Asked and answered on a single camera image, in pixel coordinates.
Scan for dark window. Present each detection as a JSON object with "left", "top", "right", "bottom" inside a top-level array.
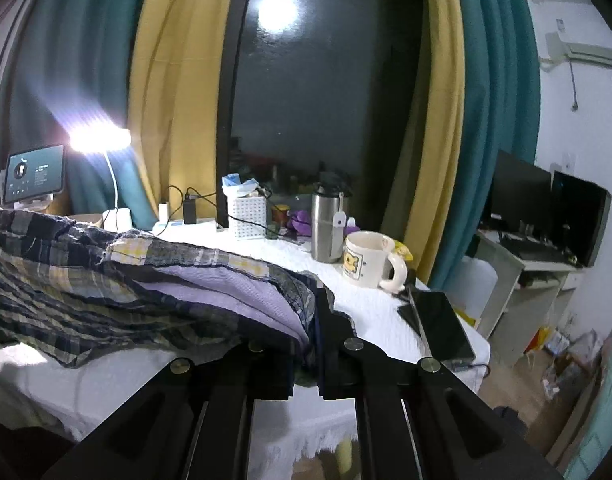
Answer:
[{"left": 215, "top": 0, "right": 433, "bottom": 241}]

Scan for white computer desk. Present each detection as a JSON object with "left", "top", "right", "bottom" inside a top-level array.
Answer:
[{"left": 462, "top": 229, "right": 585, "bottom": 367}]

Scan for plaid pants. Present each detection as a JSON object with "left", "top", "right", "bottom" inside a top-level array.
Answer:
[{"left": 0, "top": 201, "right": 327, "bottom": 389}]

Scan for air conditioner power cord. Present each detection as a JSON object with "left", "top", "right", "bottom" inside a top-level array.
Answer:
[{"left": 567, "top": 60, "right": 581, "bottom": 112}]

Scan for white textured tablecloth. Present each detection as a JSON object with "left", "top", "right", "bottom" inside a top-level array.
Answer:
[{"left": 0, "top": 227, "right": 491, "bottom": 466}]

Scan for black flat tablet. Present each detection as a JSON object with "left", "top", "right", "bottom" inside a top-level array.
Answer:
[{"left": 397, "top": 289, "right": 477, "bottom": 367}]

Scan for smart display tablet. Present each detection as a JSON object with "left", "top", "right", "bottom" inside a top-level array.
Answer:
[{"left": 0, "top": 144, "right": 66, "bottom": 211}]

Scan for white power strip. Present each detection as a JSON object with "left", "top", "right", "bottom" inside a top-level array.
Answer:
[{"left": 152, "top": 217, "right": 219, "bottom": 237}]

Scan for teal fabric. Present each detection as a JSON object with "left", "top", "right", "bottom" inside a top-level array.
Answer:
[{"left": 560, "top": 329, "right": 612, "bottom": 480}]

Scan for black keyboard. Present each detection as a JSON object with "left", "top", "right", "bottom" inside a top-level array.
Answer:
[{"left": 500, "top": 235, "right": 573, "bottom": 264}]

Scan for black computer monitor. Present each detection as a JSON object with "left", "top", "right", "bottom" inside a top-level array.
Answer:
[
  {"left": 550, "top": 170, "right": 612, "bottom": 269},
  {"left": 480, "top": 149, "right": 553, "bottom": 235}
]

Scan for white air conditioner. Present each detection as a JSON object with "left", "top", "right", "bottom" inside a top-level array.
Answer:
[{"left": 538, "top": 32, "right": 612, "bottom": 70}]

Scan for purple cloth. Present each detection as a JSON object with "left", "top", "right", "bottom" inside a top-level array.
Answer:
[{"left": 288, "top": 210, "right": 315, "bottom": 237}]

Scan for cardboard box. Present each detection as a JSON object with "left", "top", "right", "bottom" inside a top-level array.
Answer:
[{"left": 545, "top": 349, "right": 605, "bottom": 414}]

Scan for white perforated basket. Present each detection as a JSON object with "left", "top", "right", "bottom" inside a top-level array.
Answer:
[{"left": 227, "top": 194, "right": 267, "bottom": 240}]

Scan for blue plastic bag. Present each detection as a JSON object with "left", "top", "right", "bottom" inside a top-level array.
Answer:
[{"left": 222, "top": 173, "right": 259, "bottom": 200}]

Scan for yellow curtain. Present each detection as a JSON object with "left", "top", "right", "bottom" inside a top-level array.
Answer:
[
  {"left": 127, "top": 0, "right": 243, "bottom": 223},
  {"left": 380, "top": 0, "right": 468, "bottom": 281}
]

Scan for teal curtain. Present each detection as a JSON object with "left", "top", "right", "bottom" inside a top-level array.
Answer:
[
  {"left": 430, "top": 0, "right": 543, "bottom": 288},
  {"left": 6, "top": 0, "right": 159, "bottom": 233}
]

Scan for cream bear mug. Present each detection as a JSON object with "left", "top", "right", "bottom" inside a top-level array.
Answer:
[{"left": 342, "top": 230, "right": 409, "bottom": 294}]

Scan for tea bag tag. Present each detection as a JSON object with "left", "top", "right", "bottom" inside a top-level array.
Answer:
[{"left": 332, "top": 192, "right": 349, "bottom": 229}]

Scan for white desk lamp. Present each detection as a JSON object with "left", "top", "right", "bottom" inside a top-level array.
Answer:
[{"left": 68, "top": 127, "right": 134, "bottom": 234}]

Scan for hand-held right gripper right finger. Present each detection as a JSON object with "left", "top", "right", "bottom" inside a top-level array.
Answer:
[{"left": 316, "top": 286, "right": 562, "bottom": 480}]

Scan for steel tumbler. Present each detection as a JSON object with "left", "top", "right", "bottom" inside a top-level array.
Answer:
[{"left": 311, "top": 172, "right": 355, "bottom": 264}]

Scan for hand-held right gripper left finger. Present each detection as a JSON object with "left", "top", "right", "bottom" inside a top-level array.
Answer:
[{"left": 40, "top": 341, "right": 293, "bottom": 480}]

